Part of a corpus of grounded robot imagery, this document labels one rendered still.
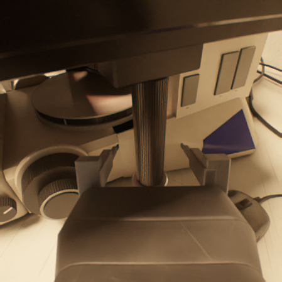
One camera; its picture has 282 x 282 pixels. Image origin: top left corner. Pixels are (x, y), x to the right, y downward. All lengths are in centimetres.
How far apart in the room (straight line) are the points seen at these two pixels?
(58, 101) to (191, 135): 17
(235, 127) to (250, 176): 7
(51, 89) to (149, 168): 19
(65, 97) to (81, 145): 8
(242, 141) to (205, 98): 8
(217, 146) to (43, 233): 22
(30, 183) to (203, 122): 20
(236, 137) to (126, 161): 15
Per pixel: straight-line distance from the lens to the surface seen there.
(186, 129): 25
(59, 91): 29
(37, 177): 18
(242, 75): 29
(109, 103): 24
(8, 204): 23
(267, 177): 31
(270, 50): 71
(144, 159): 16
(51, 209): 19
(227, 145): 28
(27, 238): 25
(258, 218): 23
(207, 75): 25
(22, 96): 35
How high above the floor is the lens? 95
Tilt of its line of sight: 40 degrees down
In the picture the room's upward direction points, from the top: 2 degrees counter-clockwise
